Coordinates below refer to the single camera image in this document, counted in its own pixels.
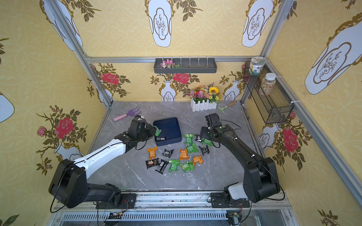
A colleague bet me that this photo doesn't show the orange cookie packet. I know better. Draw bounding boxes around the orange cookie packet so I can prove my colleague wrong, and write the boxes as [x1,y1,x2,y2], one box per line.
[178,149,190,161]
[147,147,158,160]
[192,155,203,166]

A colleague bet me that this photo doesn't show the black cookie packet with picture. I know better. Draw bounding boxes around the black cookie packet with picture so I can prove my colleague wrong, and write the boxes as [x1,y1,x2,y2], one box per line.
[145,158,160,169]

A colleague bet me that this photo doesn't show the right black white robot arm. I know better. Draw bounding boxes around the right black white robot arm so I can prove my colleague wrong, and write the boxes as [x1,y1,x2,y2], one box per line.
[200,113,281,203]

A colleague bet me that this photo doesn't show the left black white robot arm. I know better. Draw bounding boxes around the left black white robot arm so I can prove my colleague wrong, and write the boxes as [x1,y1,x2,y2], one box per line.
[49,115,157,208]

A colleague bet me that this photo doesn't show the pink flowers in tray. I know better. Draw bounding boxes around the pink flowers in tray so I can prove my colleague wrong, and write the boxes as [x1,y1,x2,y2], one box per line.
[160,59,181,68]

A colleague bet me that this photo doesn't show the black cookie packet barcode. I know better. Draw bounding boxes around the black cookie packet barcode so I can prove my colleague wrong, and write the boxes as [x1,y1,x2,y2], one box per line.
[155,160,169,174]

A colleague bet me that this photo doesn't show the clear white lid jar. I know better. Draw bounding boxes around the clear white lid jar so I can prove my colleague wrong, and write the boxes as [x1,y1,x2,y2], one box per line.
[259,73,276,96]

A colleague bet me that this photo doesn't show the dark blue storage box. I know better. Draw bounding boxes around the dark blue storage box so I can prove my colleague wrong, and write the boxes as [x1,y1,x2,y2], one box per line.
[153,117,182,147]

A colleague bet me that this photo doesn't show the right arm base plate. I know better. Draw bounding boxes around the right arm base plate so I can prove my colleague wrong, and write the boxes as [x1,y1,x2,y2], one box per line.
[207,192,250,208]

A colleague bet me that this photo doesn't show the black checkered cookie packet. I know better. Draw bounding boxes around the black checkered cookie packet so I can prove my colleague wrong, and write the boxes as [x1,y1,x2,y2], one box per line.
[199,145,209,155]

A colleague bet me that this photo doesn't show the green toy garden shovel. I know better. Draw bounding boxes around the green toy garden shovel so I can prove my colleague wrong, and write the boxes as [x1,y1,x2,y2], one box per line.
[217,101,236,113]

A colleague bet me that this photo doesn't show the grey wall shelf tray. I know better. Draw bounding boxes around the grey wall shelf tray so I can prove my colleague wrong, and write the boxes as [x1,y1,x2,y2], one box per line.
[154,57,218,74]

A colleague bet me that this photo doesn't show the small circuit board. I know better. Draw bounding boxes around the small circuit board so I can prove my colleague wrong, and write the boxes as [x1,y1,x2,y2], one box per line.
[107,212,123,220]

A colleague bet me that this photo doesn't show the white lid patterned jar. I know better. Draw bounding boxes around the white lid patterned jar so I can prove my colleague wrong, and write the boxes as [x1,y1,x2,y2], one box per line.
[249,56,266,76]

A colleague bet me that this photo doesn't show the green cookie packet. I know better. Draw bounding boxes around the green cookie packet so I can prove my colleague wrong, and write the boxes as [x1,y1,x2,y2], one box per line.
[169,159,180,173]
[154,126,161,137]
[184,133,194,146]
[180,161,195,172]
[186,143,199,153]
[202,138,214,147]

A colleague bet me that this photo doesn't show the black wire mesh basket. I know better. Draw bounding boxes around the black wire mesh basket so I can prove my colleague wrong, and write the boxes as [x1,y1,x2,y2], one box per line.
[244,62,294,124]

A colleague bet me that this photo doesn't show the white fence flower pot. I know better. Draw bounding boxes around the white fence flower pot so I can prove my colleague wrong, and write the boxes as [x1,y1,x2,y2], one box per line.
[188,85,221,112]

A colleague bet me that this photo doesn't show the pink purple toy rake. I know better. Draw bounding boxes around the pink purple toy rake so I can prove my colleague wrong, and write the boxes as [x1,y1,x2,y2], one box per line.
[114,107,141,121]

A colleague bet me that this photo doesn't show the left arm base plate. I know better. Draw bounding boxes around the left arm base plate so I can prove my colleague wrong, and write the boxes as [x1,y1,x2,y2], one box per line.
[96,193,137,210]

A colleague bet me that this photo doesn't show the small black checkered packet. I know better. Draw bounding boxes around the small black checkered packet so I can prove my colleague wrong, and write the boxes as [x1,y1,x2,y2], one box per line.
[163,149,174,158]

